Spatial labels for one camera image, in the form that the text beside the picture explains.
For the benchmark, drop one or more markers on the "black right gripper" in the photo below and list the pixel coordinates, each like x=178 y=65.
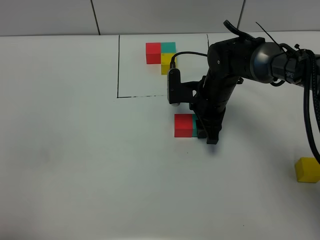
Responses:
x=213 y=94

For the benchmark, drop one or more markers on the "red template block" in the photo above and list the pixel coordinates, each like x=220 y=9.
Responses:
x=153 y=52

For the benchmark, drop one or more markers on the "yellow template block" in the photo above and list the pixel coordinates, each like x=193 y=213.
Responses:
x=165 y=61

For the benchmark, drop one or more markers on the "green template block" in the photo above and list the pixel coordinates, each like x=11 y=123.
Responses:
x=168 y=47

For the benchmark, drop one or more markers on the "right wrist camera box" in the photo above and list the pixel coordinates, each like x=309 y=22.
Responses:
x=180 y=92

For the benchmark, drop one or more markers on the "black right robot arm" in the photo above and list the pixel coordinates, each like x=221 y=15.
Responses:
x=253 y=58

